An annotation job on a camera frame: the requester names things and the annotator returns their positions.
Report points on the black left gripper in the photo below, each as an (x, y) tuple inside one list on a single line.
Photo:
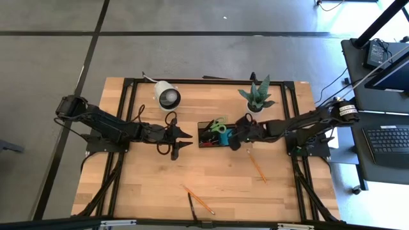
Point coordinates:
[(156, 133)]

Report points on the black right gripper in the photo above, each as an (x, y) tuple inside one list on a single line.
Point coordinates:
[(254, 131)]

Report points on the blue sticky note box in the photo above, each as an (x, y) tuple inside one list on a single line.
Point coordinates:
[(225, 137)]

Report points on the yellow pencil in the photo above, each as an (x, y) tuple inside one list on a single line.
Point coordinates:
[(256, 166), (198, 199)]

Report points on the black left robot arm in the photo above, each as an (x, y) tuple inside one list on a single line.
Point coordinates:
[(105, 123)]

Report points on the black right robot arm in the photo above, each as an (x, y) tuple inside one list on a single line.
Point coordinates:
[(303, 123)]

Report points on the black mesh desk organizer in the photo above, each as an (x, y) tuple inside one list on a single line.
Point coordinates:
[(201, 124)]

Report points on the white plant pot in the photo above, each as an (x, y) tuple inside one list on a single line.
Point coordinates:
[(255, 110)]

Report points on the green snake plant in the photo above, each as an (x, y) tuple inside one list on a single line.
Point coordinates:
[(257, 96)]

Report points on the white desk lamp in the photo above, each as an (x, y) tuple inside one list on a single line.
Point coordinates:
[(166, 96)]

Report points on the black table edge clamp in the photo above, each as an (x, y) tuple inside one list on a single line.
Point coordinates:
[(253, 77)]

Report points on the thin black pen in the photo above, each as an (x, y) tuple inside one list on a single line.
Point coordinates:
[(191, 206)]

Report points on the white paper sheet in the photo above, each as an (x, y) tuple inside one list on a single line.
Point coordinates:
[(334, 143)]

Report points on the black caster wheel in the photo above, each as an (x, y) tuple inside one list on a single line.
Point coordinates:
[(356, 190)]

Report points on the black computer keyboard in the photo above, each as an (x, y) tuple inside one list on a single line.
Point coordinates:
[(386, 140)]

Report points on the dark grey keyboard desk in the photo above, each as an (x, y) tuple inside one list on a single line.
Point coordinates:
[(383, 174)]

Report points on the black rig crossbar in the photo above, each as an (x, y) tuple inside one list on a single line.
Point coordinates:
[(48, 223)]

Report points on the white diagonal rod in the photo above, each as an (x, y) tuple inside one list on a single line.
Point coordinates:
[(377, 68)]

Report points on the black power adapter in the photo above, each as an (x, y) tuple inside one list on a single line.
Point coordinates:
[(375, 54)]

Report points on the black computer monitor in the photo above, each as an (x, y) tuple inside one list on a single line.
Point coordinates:
[(393, 78)]

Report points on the grey floor object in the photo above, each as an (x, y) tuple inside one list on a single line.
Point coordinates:
[(11, 146)]

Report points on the black diagonal pole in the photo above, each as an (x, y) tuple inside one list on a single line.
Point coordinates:
[(380, 22)]

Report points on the black aluminium table frame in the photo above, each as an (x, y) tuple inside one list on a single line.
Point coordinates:
[(207, 81)]

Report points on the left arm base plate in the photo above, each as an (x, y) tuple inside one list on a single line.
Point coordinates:
[(96, 146)]

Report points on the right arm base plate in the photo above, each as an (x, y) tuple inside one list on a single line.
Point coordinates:
[(319, 152)]

